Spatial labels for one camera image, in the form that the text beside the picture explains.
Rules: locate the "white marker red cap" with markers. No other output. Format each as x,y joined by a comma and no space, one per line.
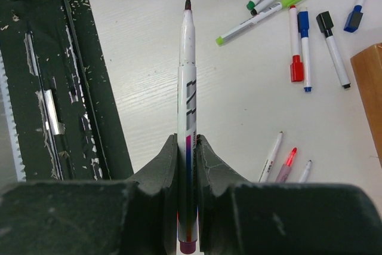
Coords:
296,67

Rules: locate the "white marker dark blue cap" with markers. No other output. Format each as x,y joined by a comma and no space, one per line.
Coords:
355,17

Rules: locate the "pink highlighter pen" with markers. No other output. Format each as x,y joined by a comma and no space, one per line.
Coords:
286,167

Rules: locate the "blue capped whiteboard marker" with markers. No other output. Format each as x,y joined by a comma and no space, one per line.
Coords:
306,172

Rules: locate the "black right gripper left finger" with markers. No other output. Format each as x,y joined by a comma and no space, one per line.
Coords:
151,220

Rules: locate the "white slotted cable duct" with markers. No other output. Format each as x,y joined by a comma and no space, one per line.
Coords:
12,127

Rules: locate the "white marker black cap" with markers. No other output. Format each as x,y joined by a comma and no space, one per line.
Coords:
325,24

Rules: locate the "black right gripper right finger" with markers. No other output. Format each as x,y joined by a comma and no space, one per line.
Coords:
216,211

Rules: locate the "magenta capped marker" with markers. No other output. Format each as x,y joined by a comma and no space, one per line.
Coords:
186,134

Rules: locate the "orange wooden compartment tray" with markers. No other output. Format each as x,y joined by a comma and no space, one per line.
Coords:
367,70

